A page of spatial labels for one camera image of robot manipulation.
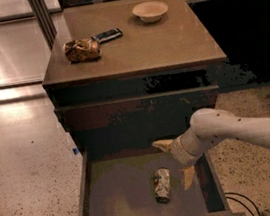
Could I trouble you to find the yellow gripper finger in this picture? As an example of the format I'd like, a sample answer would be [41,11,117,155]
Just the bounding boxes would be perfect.
[152,139,172,152]
[181,166,195,190]

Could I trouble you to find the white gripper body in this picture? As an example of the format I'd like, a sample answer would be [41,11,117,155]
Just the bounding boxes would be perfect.
[167,133,198,170]

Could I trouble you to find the crushed silver 7up can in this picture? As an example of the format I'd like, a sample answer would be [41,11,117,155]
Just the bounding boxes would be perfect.
[153,167,171,204]

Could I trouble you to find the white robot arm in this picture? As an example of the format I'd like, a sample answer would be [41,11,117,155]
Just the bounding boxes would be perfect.
[152,108,270,190]

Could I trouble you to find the open middle drawer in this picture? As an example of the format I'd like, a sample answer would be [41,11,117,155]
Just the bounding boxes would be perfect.
[78,147,245,216]

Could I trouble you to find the dark wooden drawer cabinet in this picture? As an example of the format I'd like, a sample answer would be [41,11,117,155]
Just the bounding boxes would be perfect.
[31,0,251,216]

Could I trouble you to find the closed top drawer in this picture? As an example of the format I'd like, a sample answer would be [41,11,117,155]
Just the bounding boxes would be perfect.
[54,86,219,132]

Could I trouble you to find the blue tape piece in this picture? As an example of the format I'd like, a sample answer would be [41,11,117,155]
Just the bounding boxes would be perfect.
[72,148,80,155]

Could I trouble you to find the black rectangular phone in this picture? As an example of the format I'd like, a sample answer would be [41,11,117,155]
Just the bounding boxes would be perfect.
[92,28,123,43]

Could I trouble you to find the brown crumpled snack bag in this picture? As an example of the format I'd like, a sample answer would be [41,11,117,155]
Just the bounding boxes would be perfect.
[63,38,102,63]

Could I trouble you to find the beige shallow bowl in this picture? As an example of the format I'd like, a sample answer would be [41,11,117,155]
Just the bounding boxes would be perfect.
[132,1,169,23]

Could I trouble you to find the black floor cable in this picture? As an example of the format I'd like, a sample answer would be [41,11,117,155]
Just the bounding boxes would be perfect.
[224,188,262,216]

